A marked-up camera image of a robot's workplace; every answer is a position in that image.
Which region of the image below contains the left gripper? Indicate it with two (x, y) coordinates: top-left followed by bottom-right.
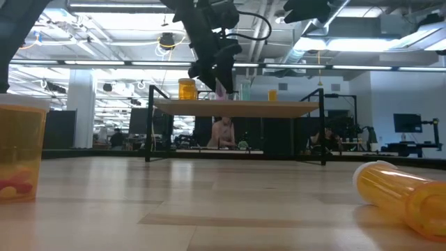
(172, 0), (244, 94)

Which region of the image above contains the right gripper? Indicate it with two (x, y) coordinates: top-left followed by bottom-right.
(282, 0), (332, 24)

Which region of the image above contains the pink pill bottle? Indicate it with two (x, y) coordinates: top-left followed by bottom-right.
(215, 79), (229, 101)

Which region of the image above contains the wide orange pill bottle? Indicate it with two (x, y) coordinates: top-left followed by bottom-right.
(178, 77), (198, 101)

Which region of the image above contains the teal pill bottle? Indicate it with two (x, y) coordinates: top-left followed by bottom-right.
(239, 79), (252, 102)

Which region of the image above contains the black monitor on arm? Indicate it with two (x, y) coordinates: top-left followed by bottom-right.
(393, 113), (440, 134)

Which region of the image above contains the wooden shelf with black legs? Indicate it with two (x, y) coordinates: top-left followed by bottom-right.
(145, 84), (327, 167)

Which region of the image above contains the person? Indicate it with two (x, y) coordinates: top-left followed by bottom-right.
(308, 125), (344, 154)
(109, 128), (125, 149)
(207, 116), (238, 149)

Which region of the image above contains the LED light bar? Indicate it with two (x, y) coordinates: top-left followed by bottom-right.
(10, 59), (446, 71)

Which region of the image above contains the dark office desk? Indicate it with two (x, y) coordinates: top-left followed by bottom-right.
(385, 141), (444, 158)

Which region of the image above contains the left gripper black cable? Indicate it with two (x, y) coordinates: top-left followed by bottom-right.
(224, 10), (272, 42)

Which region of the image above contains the black mounted camera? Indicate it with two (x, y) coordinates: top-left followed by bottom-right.
(159, 32), (176, 51)

